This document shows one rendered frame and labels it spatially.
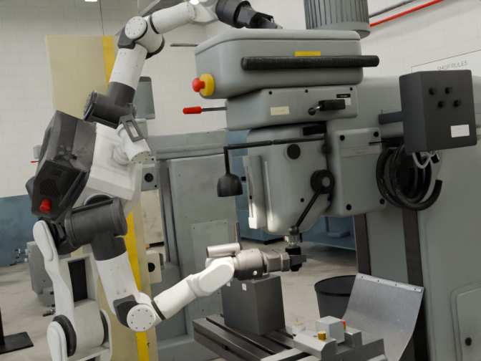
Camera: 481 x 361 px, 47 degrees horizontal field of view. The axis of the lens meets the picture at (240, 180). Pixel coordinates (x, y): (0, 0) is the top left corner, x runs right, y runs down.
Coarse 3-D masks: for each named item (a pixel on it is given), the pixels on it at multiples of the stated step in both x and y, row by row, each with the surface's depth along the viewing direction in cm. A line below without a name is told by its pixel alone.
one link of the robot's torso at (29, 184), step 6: (30, 180) 190; (30, 186) 189; (30, 192) 188; (30, 198) 191; (60, 228) 176; (60, 234) 176; (66, 234) 175; (66, 240) 181; (60, 246) 182; (66, 246) 184; (72, 246) 186; (60, 252) 185; (66, 252) 188
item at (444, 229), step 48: (384, 144) 184; (480, 144) 180; (480, 192) 179; (384, 240) 185; (432, 240) 170; (480, 240) 179; (432, 288) 171; (480, 288) 177; (432, 336) 172; (480, 336) 176
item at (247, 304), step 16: (224, 288) 204; (240, 288) 195; (256, 288) 189; (272, 288) 193; (224, 304) 205; (240, 304) 196; (256, 304) 189; (272, 304) 192; (224, 320) 206; (240, 320) 197; (256, 320) 189; (272, 320) 192
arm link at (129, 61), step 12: (132, 24) 177; (144, 24) 175; (120, 36) 179; (132, 36) 176; (120, 48) 179; (132, 48) 178; (144, 48) 180; (120, 60) 178; (132, 60) 178; (144, 60) 182; (120, 72) 177; (132, 72) 178; (132, 84) 178
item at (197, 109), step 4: (184, 108) 161; (188, 108) 161; (192, 108) 161; (196, 108) 162; (200, 108) 162; (204, 108) 163; (208, 108) 164; (212, 108) 165; (216, 108) 165; (220, 108) 166; (224, 108) 166; (184, 112) 161; (188, 112) 161; (192, 112) 161; (196, 112) 162; (200, 112) 163
